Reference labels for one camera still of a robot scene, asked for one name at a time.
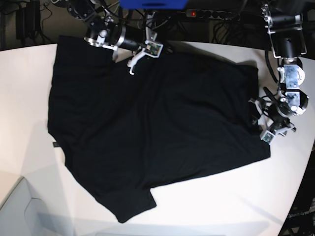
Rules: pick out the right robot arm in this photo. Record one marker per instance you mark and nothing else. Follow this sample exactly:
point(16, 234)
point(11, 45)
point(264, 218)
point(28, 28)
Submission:
point(101, 21)

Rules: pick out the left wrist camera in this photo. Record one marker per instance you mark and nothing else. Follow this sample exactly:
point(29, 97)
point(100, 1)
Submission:
point(267, 136)

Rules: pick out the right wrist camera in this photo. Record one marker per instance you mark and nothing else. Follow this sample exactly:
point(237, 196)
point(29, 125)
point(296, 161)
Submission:
point(153, 49)

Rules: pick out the black power strip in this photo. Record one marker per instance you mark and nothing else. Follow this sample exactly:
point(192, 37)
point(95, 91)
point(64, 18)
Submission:
point(209, 14)

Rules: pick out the blue box overhead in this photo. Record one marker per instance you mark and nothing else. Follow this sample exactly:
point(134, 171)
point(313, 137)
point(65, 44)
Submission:
point(153, 4)

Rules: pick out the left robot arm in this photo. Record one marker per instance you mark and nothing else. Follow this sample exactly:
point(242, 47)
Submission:
point(284, 20)

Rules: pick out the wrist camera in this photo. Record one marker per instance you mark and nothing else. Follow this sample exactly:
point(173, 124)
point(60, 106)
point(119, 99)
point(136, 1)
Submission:
point(153, 49)
point(267, 136)

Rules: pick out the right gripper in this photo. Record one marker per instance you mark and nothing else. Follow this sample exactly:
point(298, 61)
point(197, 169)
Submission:
point(134, 40)

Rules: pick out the black graphic t-shirt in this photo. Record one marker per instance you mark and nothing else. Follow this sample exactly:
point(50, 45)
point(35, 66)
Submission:
point(178, 117)

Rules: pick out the black device on floor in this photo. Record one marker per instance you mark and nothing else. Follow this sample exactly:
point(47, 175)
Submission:
point(27, 21)

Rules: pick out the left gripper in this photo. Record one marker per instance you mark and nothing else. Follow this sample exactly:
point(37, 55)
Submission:
point(275, 116)

